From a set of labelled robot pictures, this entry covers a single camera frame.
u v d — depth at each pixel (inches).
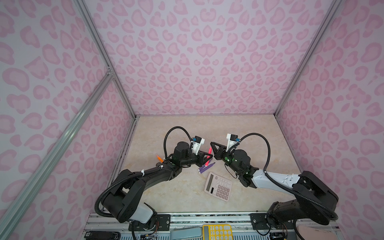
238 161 24.7
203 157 29.7
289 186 18.4
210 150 31.3
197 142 29.1
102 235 26.2
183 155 26.8
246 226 28.6
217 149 30.6
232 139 28.3
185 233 28.5
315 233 26.6
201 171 35.6
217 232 27.4
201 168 36.1
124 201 17.0
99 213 16.4
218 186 32.9
